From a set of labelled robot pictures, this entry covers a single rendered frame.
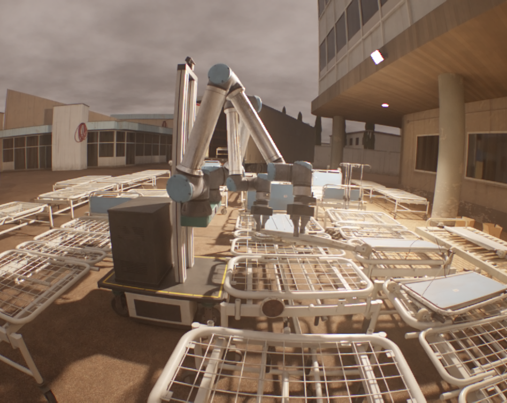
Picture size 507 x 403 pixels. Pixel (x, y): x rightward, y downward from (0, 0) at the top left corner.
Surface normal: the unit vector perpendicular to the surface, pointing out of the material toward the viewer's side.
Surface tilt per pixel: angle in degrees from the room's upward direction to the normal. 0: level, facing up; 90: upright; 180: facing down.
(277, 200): 90
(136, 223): 90
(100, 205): 90
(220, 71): 83
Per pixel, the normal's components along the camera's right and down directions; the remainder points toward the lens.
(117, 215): -0.01, 0.18
